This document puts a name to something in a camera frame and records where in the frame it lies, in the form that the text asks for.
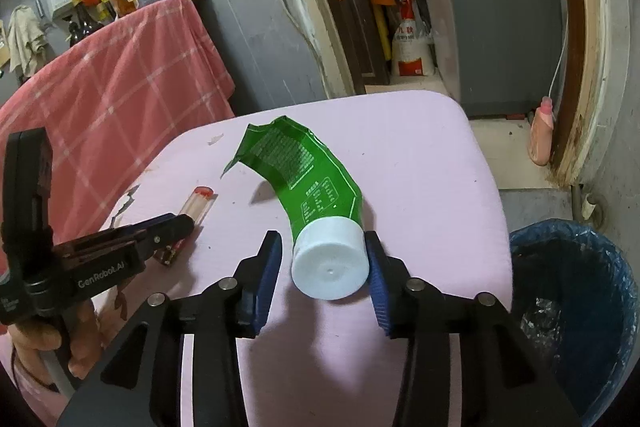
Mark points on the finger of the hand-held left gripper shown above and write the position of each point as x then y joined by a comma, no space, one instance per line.
157,223
170,234

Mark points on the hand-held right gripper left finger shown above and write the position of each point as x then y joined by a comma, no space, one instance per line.
265,279

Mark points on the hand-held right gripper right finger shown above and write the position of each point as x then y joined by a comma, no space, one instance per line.
378,289

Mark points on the clear tube red cap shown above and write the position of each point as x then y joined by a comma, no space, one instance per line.
200,204

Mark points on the green tube with white cap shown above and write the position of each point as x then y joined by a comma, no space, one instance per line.
300,167

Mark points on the trash bin with blue liner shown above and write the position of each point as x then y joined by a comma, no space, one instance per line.
565,307

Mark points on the pink covered table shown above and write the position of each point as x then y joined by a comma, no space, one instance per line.
415,167

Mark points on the pink checked cloth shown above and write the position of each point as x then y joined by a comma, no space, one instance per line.
125,82

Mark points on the white hanging rag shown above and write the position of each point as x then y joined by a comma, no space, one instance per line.
25,37

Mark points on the dark glass bottle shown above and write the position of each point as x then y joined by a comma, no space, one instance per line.
82,27

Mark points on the pink plastic bottle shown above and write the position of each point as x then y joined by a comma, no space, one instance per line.
542,137

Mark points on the grey floor pipe fitting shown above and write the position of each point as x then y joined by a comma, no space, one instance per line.
589,204

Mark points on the white red sack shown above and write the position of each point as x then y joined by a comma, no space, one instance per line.
412,49

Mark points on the yellow tube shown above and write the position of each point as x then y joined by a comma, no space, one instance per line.
382,32

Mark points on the grey refrigerator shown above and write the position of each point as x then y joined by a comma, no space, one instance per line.
490,7

